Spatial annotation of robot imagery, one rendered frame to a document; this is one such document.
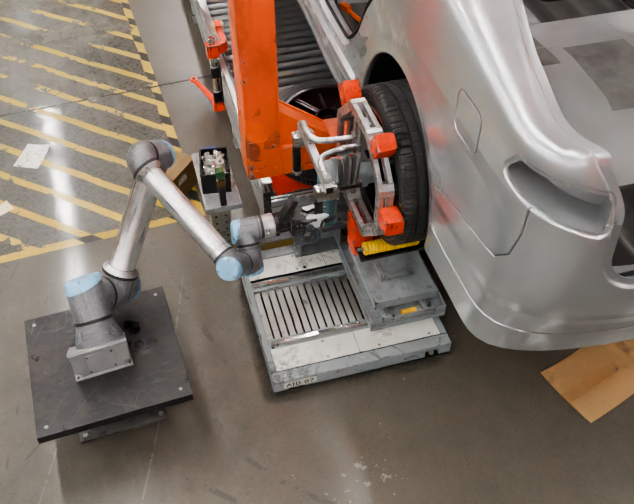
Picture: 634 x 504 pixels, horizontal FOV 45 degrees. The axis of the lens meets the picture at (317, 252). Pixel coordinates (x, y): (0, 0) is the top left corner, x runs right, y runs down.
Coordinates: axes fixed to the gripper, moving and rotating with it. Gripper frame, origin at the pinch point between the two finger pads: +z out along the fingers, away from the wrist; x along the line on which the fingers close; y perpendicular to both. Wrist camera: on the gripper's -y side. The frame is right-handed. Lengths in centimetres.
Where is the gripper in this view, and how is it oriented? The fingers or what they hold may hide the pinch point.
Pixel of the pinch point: (323, 210)
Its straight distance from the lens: 296.4
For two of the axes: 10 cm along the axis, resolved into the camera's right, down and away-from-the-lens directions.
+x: 2.7, 7.0, -6.7
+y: 0.0, 6.9, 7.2
